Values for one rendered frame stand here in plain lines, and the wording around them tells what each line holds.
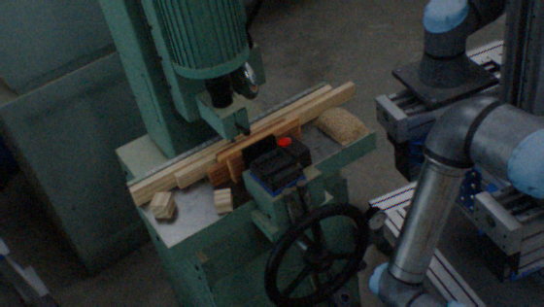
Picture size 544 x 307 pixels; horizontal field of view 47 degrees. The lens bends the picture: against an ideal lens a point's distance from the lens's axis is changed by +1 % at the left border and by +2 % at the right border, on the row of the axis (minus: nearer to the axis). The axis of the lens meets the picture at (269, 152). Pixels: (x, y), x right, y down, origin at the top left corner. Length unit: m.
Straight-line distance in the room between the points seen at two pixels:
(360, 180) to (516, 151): 1.78
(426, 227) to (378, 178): 1.59
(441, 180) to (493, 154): 0.14
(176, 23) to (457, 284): 1.28
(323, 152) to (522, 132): 0.63
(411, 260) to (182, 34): 0.65
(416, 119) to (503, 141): 0.84
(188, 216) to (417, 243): 0.54
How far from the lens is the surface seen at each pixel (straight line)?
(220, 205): 1.45
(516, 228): 1.56
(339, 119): 1.61
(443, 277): 2.15
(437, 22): 1.81
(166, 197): 1.49
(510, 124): 1.09
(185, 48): 1.34
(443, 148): 1.15
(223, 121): 1.47
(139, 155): 1.88
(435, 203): 1.20
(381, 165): 2.86
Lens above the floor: 1.91
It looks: 39 degrees down
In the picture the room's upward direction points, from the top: 12 degrees counter-clockwise
